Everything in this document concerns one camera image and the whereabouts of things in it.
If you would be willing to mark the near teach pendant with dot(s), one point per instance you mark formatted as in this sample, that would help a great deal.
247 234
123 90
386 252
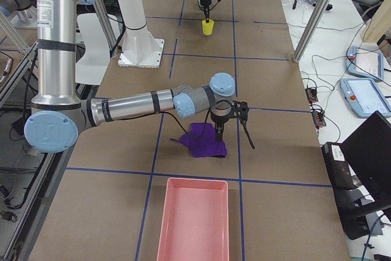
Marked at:
364 97

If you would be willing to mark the white chair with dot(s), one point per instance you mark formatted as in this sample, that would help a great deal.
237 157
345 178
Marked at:
91 67

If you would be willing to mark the yellow plastic cup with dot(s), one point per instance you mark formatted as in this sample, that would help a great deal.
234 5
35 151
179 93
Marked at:
207 27

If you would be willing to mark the far teach pendant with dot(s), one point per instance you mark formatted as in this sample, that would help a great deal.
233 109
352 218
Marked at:
365 63

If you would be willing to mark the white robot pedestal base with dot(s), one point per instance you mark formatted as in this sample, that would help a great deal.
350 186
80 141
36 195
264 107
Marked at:
139 47

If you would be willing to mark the pink plastic bin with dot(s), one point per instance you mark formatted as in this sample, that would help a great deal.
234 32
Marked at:
195 224

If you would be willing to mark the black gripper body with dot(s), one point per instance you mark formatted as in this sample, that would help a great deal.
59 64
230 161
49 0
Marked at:
220 118
204 0

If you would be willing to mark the black monitor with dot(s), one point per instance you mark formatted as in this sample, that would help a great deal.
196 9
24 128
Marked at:
359 172

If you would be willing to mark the purple cloth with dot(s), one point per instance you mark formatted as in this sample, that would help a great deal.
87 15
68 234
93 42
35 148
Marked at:
201 141

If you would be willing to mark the aluminium frame post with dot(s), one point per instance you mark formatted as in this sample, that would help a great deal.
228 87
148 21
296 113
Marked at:
309 30

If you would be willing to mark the teach pendant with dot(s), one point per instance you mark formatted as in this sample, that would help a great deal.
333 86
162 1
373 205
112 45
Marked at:
364 97
365 63

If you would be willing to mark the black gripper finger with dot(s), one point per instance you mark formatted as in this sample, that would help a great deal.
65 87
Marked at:
218 133
207 15

